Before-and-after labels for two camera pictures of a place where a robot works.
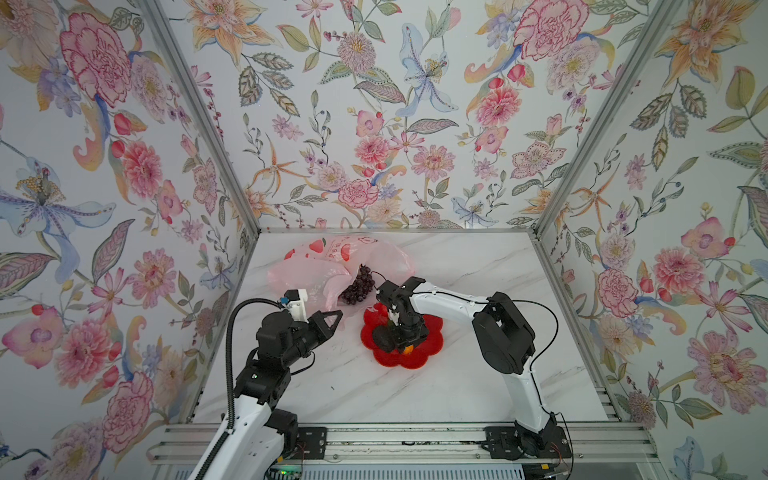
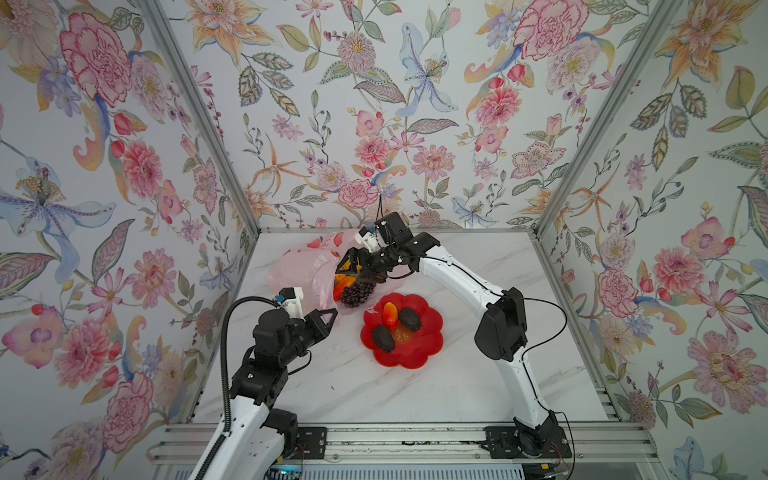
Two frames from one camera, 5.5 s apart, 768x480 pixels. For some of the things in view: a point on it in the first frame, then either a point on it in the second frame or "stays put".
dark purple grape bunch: [359, 290] stays put
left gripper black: [319, 328] stays put
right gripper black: [416, 338] → [355, 256]
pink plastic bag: [324, 265] stays put
